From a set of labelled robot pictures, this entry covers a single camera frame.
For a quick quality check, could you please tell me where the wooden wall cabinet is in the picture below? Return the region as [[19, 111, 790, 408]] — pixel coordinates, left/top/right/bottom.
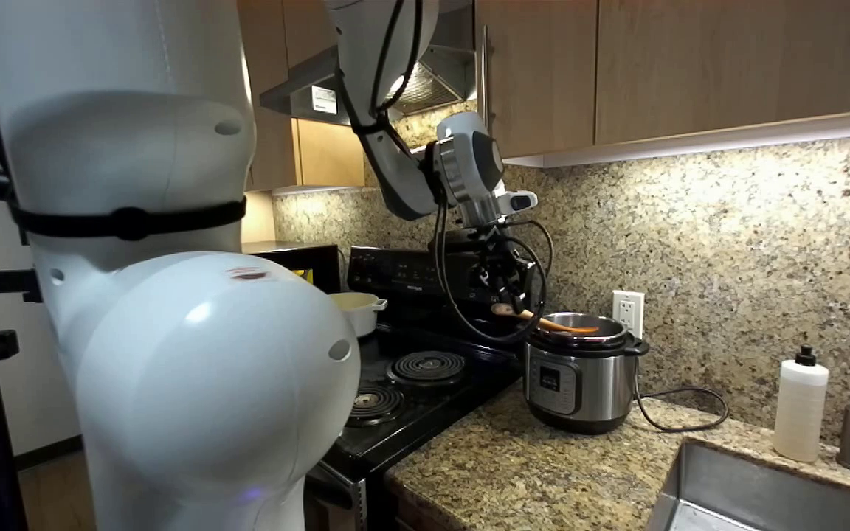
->
[[472, 0, 850, 171]]

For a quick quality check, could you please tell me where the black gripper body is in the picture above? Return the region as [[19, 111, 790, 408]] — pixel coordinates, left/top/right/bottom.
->
[[475, 239, 538, 293]]

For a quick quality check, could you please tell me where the stainless steel sink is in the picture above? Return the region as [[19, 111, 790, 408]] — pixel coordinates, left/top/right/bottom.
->
[[643, 436, 850, 531]]

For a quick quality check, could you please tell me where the wooden spatula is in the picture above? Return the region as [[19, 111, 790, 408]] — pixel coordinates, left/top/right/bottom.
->
[[489, 301, 606, 339]]

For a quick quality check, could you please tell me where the black electric stove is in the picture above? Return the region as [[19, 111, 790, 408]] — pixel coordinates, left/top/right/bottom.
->
[[246, 242, 538, 531]]

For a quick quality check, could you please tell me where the white wall outlet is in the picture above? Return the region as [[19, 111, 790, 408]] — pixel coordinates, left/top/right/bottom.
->
[[610, 288, 646, 339]]

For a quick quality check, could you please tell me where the white ceramic pot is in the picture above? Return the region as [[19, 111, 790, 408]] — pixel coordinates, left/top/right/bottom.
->
[[331, 289, 389, 339]]

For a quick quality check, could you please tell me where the white soap bottle black cap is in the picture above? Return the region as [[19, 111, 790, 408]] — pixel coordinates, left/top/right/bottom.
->
[[770, 345, 833, 466]]

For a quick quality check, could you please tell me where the black cooker power cord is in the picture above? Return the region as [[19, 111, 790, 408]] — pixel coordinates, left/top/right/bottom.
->
[[630, 383, 733, 436]]

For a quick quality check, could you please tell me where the silver rice cooker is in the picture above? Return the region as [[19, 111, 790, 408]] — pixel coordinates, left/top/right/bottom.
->
[[516, 311, 653, 436]]

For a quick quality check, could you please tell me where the steel range hood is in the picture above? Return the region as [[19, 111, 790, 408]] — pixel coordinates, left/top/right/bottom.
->
[[258, 0, 482, 128]]

